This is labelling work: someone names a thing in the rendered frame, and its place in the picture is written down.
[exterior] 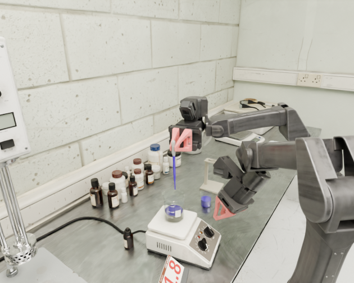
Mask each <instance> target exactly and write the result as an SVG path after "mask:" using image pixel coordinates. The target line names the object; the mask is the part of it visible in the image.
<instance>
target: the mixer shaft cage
mask: <svg viewBox="0 0 354 283"><path fill-rule="evenodd" d="M1 172H2V173H1ZM2 175H3V177H2ZM3 179H4V183H5V185H6V189H7V192H8V196H9V199H10V203H11V206H10V203H9V200H8V196H7V193H6V189H5V186H4V183H3ZM0 189H1V192H2V196H3V200H4V203H5V206H6V210H7V213H8V216H9V219H10V223H11V226H12V230H13V234H14V236H13V237H11V238H9V239H8V240H7V241H6V239H5V236H4V233H3V230H2V226H1V223H0V237H1V240H2V243H3V245H2V247H1V252H2V254H3V256H5V257H6V259H5V260H6V263H7V264H8V265H10V266H19V265H22V264H24V263H26V262H28V261H30V260H31V259H33V258H34V257H35V255H36V254H37V252H38V248H37V246H36V242H37V240H36V237H35V235H33V234H31V233H26V230H25V226H24V223H23V220H22V216H21V212H20V208H19V204H18V201H17V198H16V193H15V190H14V187H13V183H12V179H11V175H10V171H9V168H8V166H7V167H4V168H1V169H0ZM11 207H12V210H13V214H14V216H15V220H16V224H17V228H18V231H19V234H18V231H17V228H16V224H15V220H14V217H13V214H12V210H11ZM27 257H28V259H27ZM22 260H24V261H22Z"/></svg>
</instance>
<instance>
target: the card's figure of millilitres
mask: <svg viewBox="0 0 354 283"><path fill-rule="evenodd" d="M181 270H182V266H181V265H180V264H179V263H178V262H176V261H175V260H174V259H172V258H171V257H170V260H169V263H168V265H167V269H166V272H165V275H164V278H163V280H162V283H178V282H179V278H180V274H181Z"/></svg>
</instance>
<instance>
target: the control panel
mask: <svg viewBox="0 0 354 283"><path fill-rule="evenodd" d="M207 225H208V224H206V223H205V222H204V221H202V220H201V221H200V223H199V225H198V227H197V229H196V231H195V233H194V235H193V237H192V239H191V241H190V243H189V246H190V247H191V248H193V249H194V250H195V251H197V252H198V253H199V254H200V255H201V256H203V257H204V258H206V259H207V260H208V261H209V262H210V261H211V258H212V255H213V253H214V250H215V247H216V244H217V241H218V239H219V236H220V234H219V233H218V232H217V231H215V230H214V229H213V228H212V227H210V228H211V229H212V230H213V232H214V233H215V234H214V236H213V237H212V238H208V237H207V236H206V235H205V234H204V232H203V231H204V229H205V228H206V226H207ZM208 226H209V225H208ZM200 231H202V234H201V233H200ZM198 236H200V238H198ZM203 238H205V239H206V241H207V245H208V249H207V250H206V251H202V250H200V248H199V247H198V242H199V241H200V240H202V239H203Z"/></svg>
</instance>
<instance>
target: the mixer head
mask: <svg viewBox="0 0 354 283"><path fill-rule="evenodd" d="M30 152H31V147H30V142H29V138H28V133H27V129H26V125H25V120H24V115H23V112H22V108H21V103H20V98H19V94H18V91H17V86H16V81H15V77H14V73H13V68H12V64H11V59H10V54H9V51H8V46H7V42H6V40H5V38H4V37H2V36H0V169H1V168H4V167H7V166H9V165H11V164H13V163H14V162H16V160H17V159H18V158H19V157H21V156H24V155H26V154H29V153H30Z"/></svg>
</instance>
